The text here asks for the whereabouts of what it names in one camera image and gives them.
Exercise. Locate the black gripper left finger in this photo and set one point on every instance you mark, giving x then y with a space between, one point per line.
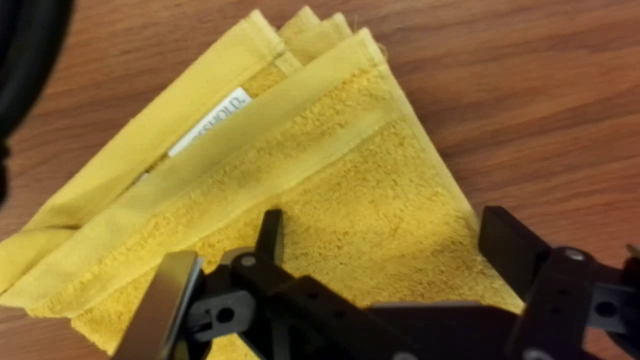
272 287

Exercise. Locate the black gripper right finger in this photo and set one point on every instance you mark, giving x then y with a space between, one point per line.
567 300

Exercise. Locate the yellow towel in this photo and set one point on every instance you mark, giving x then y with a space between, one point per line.
360 200

